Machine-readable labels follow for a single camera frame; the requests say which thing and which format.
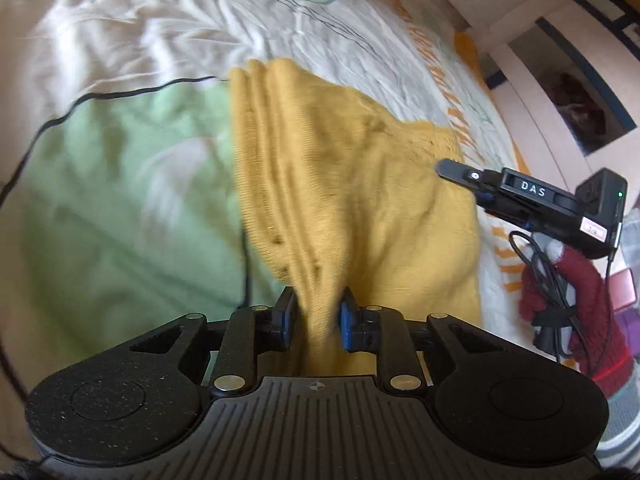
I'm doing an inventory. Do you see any yellow knitted garment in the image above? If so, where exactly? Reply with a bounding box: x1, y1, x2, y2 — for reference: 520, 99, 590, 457
230, 58, 482, 375

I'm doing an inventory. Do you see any right hand in red glove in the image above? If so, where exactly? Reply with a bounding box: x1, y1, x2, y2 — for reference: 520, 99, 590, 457
544, 240, 634, 398

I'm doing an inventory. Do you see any white shelf unit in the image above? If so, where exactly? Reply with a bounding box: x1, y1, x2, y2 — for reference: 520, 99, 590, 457
473, 0, 639, 208

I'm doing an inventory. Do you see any white patterned duvet cover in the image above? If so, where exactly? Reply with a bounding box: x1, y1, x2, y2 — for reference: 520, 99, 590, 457
1, 0, 560, 464

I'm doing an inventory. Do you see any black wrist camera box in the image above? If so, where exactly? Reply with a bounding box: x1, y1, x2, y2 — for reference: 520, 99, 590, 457
575, 168, 628, 260

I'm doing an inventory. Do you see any black cable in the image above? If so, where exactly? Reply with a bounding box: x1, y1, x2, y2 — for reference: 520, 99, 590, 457
508, 199, 626, 380

